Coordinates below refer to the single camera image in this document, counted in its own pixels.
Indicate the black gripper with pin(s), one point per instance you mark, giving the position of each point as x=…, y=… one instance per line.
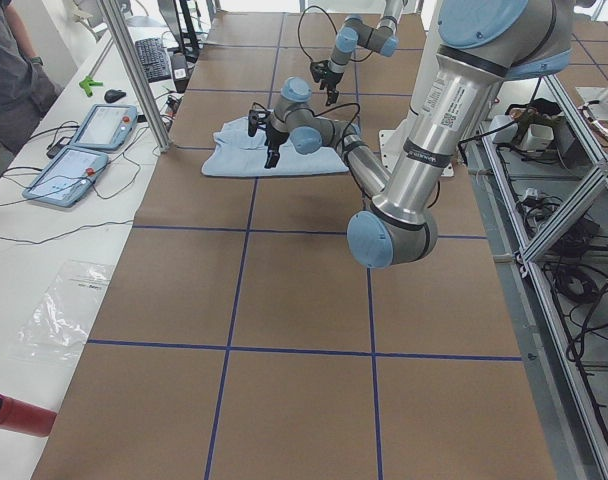
x=274, y=139
x=330, y=77

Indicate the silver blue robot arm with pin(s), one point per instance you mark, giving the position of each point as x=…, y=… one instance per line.
x=482, y=44
x=354, y=33

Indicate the person in dark clothes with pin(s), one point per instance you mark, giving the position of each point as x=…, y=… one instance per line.
x=26, y=91

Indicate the black computer keyboard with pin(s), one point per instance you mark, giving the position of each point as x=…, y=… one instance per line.
x=153, y=58

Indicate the far blue teach pendant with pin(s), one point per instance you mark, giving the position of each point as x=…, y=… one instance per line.
x=106, y=127

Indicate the blue teach pendant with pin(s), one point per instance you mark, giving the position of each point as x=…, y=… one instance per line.
x=106, y=127
x=68, y=177

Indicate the black computer mouse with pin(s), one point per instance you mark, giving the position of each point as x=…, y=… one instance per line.
x=113, y=95

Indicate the white power adapter box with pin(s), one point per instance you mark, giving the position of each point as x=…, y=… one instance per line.
x=504, y=128

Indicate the green plastic tool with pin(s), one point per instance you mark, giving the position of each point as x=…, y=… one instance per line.
x=88, y=84

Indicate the near blue teach pendant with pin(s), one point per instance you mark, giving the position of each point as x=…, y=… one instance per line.
x=68, y=177

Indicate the clear plastic bag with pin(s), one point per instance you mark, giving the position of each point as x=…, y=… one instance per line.
x=59, y=326

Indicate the red cylinder tube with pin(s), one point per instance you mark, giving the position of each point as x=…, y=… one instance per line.
x=21, y=417

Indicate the wrist black camera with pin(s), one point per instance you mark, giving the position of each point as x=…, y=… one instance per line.
x=319, y=71
x=257, y=119

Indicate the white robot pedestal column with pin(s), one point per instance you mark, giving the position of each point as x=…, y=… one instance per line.
x=428, y=67

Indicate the aluminium frame post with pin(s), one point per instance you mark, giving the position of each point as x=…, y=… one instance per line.
x=126, y=49

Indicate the aluminium side frame rail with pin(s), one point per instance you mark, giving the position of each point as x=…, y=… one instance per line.
x=550, y=216

